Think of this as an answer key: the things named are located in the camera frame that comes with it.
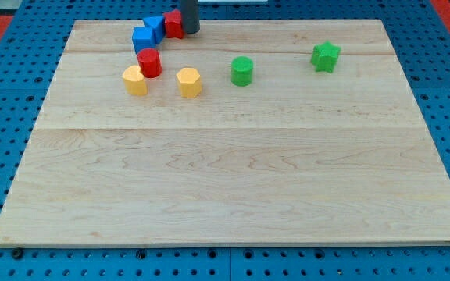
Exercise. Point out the yellow heart block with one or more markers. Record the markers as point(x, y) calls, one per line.
point(134, 81)

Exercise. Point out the red star block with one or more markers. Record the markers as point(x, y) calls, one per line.
point(173, 24)

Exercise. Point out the blue triangle block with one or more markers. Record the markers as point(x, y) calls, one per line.
point(157, 23)

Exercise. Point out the yellow hexagon block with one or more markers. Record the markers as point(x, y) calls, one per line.
point(189, 82)

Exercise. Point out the light wooden board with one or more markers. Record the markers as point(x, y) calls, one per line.
point(297, 158)

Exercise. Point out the green cylinder block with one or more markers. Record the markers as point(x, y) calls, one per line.
point(241, 71)

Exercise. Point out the green star block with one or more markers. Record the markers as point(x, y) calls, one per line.
point(325, 57)

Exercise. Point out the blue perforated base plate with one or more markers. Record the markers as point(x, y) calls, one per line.
point(29, 54)

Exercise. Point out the blue cube block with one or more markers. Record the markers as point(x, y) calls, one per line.
point(143, 37)

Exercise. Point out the red cylinder block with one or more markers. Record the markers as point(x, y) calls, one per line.
point(149, 62)

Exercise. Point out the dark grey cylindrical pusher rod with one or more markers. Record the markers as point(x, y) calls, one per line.
point(190, 16)

